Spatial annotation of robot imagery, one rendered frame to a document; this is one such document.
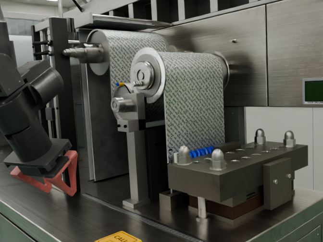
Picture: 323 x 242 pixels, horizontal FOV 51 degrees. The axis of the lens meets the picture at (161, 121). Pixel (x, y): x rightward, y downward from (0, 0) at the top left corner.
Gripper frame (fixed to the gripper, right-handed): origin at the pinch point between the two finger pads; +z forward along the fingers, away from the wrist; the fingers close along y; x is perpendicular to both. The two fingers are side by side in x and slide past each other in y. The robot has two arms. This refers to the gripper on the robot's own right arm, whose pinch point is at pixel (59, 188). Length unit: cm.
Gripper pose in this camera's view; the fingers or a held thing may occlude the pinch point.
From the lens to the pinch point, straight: 65.5
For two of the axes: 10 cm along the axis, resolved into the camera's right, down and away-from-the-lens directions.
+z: 2.8, 8.1, 5.2
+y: -8.8, 0.0, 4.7
